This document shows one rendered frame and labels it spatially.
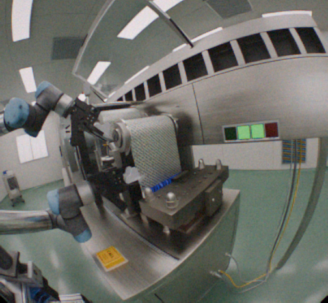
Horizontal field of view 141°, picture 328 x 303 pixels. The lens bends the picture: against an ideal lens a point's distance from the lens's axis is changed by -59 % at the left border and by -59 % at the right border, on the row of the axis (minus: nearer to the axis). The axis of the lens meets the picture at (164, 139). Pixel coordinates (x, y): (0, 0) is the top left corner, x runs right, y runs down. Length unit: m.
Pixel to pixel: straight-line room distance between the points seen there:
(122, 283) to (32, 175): 5.99
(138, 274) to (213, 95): 0.70
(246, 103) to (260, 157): 2.53
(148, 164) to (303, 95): 0.66
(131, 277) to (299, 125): 0.71
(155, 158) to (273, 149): 2.66
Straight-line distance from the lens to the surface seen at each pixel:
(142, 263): 0.45
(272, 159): 3.06
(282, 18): 0.71
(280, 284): 1.43
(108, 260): 0.46
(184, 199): 0.45
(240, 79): 0.59
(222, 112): 0.61
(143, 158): 0.53
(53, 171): 6.08
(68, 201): 0.43
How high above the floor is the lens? 1.26
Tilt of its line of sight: 5 degrees down
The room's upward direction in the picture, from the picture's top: 11 degrees counter-clockwise
